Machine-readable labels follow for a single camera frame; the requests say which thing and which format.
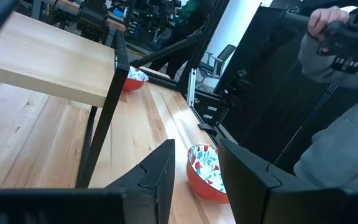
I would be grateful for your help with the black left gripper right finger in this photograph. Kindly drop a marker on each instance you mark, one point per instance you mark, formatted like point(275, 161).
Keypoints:
point(253, 193)

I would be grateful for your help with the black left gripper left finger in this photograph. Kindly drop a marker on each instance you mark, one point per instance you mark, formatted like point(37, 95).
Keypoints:
point(154, 180)

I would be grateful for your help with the red floral bowl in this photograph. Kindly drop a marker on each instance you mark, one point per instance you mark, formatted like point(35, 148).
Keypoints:
point(134, 85)
point(202, 165)

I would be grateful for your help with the black controller box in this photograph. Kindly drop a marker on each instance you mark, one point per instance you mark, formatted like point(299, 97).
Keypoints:
point(210, 116)

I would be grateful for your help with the grey office chair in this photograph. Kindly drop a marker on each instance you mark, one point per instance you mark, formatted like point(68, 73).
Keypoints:
point(225, 54)

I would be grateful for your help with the wooden riser shelf black legs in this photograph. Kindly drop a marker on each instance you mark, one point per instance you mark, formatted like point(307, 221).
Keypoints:
point(48, 59)

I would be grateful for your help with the small blue bowl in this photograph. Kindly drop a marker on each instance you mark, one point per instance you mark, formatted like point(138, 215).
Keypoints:
point(118, 13)

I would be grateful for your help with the person's hand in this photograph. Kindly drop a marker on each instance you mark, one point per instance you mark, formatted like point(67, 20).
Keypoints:
point(322, 18)

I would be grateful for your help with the background wooden table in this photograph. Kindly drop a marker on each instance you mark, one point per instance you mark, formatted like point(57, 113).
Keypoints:
point(70, 6)

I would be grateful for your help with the silver aluminium bracket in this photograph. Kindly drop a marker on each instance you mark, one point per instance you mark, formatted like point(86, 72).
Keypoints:
point(191, 87)

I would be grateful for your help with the black rig frame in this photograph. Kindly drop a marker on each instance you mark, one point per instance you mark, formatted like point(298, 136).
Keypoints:
point(204, 40)

